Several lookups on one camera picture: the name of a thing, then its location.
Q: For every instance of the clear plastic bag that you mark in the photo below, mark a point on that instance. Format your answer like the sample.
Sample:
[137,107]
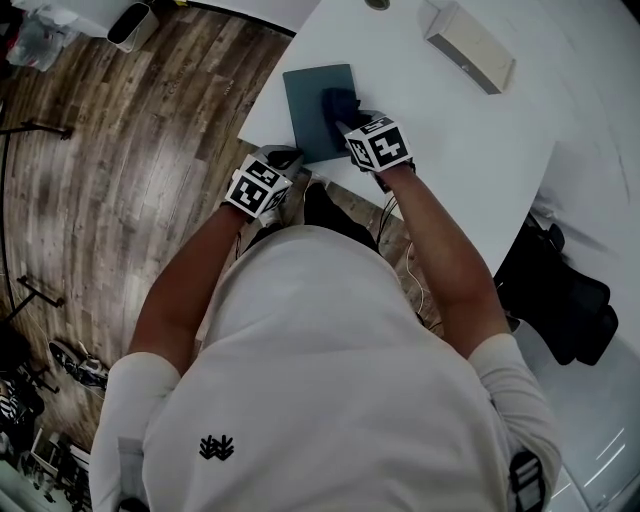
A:
[37,40]

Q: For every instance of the beige box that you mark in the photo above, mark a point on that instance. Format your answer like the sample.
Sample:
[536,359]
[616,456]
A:
[472,47]

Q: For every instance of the dark green notebook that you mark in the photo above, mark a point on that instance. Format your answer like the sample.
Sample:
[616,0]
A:
[310,115]

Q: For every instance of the black floor stand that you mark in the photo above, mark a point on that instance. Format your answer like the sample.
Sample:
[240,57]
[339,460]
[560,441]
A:
[40,295]

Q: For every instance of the person's left forearm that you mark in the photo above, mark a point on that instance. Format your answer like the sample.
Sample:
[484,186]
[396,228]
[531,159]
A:
[175,290]

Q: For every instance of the person's right forearm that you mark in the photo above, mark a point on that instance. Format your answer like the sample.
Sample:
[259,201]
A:
[445,265]

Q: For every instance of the white waste bin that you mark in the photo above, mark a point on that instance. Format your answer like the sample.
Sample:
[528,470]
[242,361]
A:
[132,26]

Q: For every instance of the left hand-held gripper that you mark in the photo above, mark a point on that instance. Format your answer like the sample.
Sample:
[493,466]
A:
[257,187]

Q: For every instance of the person's left white shoe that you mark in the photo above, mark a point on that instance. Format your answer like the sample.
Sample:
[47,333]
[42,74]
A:
[270,219]

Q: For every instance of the dark blue cloth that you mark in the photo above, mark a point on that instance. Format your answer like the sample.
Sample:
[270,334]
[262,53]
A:
[341,107]

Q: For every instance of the black tripod stand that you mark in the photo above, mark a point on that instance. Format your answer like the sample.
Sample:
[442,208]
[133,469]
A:
[35,131]

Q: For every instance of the black office chair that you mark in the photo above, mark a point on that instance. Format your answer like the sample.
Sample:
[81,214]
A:
[555,305]

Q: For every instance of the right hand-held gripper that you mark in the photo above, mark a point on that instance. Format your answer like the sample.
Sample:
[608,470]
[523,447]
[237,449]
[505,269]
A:
[380,147]

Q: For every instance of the person's black trousers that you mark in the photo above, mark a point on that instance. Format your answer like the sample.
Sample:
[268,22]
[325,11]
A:
[330,212]

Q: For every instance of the person's white t-shirt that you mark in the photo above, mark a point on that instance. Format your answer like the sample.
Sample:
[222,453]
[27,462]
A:
[320,380]

